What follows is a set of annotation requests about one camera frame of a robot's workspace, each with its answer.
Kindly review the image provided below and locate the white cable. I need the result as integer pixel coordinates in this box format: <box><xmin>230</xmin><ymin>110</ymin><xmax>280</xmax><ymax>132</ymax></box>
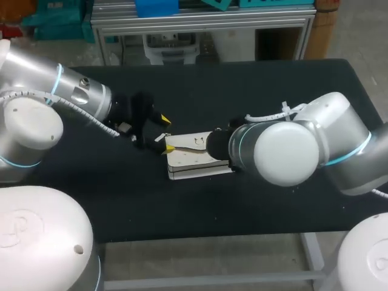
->
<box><xmin>0</xmin><ymin>90</ymin><xmax>121</xmax><ymax>138</ymax></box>
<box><xmin>244</xmin><ymin>101</ymin><xmax>309</xmax><ymax>122</ymax></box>

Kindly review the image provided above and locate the teal box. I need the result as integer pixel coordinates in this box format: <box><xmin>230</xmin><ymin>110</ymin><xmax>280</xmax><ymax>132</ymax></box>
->
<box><xmin>202</xmin><ymin>0</ymin><xmax>234</xmax><ymax>12</ymax></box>
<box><xmin>21</xmin><ymin>0</ymin><xmax>95</xmax><ymax>41</ymax></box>
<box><xmin>239</xmin><ymin>0</ymin><xmax>316</xmax><ymax>9</ymax></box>

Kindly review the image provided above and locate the brown cardboard barrel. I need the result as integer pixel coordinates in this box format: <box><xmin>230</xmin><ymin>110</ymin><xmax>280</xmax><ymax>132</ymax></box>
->
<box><xmin>304</xmin><ymin>0</ymin><xmax>341</xmax><ymax>60</ymax></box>

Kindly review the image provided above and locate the blue plastic bin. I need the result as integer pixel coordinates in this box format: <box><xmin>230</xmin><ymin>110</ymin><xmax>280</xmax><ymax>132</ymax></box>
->
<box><xmin>135</xmin><ymin>0</ymin><xmax>180</xmax><ymax>16</ymax></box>

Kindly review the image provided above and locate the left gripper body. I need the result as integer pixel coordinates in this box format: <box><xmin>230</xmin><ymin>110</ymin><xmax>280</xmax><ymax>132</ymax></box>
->
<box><xmin>106</xmin><ymin>92</ymin><xmax>158</xmax><ymax>150</ymax></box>

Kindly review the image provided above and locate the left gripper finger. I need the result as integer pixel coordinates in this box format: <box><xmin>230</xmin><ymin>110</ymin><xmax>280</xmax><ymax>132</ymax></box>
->
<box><xmin>150</xmin><ymin>109</ymin><xmax>173</xmax><ymax>127</ymax></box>
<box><xmin>144</xmin><ymin>132</ymin><xmax>176</xmax><ymax>156</ymax></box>

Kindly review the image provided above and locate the white machine base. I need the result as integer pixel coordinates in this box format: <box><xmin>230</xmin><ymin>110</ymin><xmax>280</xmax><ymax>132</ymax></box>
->
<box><xmin>142</xmin><ymin>32</ymin><xmax>201</xmax><ymax>65</ymax></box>

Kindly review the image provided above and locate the aluminium frame table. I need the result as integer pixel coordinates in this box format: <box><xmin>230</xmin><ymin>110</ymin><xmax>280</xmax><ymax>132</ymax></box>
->
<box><xmin>90</xmin><ymin>5</ymin><xmax>318</xmax><ymax>66</ymax></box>

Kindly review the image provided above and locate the white bag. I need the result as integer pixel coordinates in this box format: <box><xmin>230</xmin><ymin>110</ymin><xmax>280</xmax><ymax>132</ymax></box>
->
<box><xmin>165</xmin><ymin>130</ymin><xmax>233</xmax><ymax>181</ymax></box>

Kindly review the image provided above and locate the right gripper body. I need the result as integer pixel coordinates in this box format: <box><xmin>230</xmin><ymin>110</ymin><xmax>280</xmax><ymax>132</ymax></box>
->
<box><xmin>206</xmin><ymin>117</ymin><xmax>246</xmax><ymax>161</ymax></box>

